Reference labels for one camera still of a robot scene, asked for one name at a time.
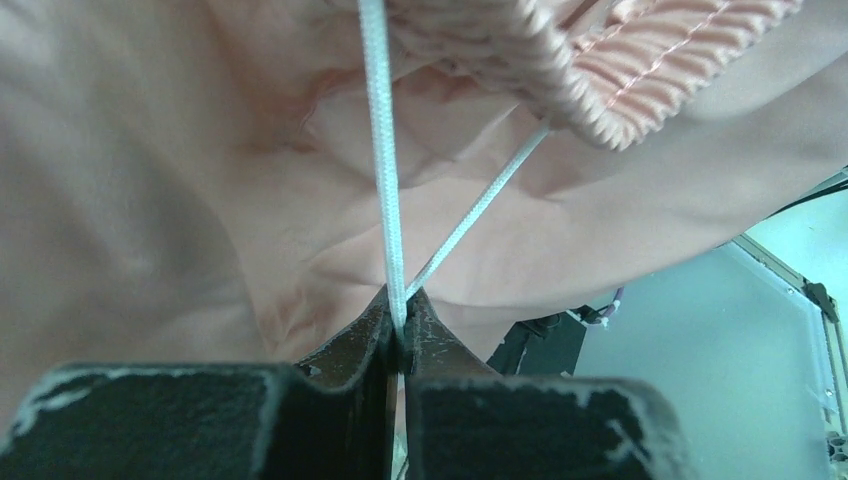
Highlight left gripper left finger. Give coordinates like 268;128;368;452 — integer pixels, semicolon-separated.
1;292;395;479

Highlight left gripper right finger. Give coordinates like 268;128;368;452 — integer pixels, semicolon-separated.
403;292;696;480

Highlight pink shorts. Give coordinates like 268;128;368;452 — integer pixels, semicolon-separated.
1;1;847;426

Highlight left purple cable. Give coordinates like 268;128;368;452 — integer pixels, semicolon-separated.
592;286;625;327

